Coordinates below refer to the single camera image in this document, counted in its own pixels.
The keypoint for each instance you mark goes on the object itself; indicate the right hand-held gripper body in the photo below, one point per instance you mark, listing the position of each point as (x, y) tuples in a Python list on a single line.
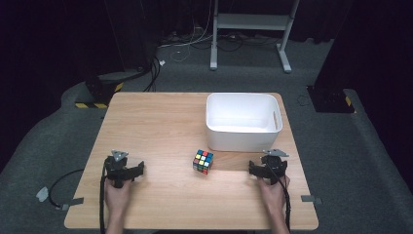
[(271, 169)]

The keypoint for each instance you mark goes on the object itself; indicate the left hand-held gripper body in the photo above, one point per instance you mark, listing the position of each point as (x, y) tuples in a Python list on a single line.
[(118, 170)]

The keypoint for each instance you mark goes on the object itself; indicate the white plastic storage bin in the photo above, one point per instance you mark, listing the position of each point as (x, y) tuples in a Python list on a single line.
[(242, 123)]

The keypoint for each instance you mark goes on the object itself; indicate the multicoloured puzzle cube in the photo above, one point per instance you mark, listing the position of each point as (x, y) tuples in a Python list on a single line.
[(203, 162)]

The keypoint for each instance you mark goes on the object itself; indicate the person's left hand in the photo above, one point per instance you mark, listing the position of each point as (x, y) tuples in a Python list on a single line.
[(117, 196)]

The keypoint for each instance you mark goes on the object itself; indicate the person's right hand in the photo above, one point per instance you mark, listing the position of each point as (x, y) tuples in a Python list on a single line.
[(272, 195)]

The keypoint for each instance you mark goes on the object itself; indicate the grey tape strip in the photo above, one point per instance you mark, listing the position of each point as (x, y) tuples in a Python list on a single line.
[(73, 202), (311, 199)]

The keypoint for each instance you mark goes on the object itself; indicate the black stand with hazard stripes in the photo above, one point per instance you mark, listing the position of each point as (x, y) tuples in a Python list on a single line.
[(331, 99), (99, 94)]

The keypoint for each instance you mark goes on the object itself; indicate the white metal stand frame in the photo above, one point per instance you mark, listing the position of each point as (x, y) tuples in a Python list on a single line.
[(253, 21)]

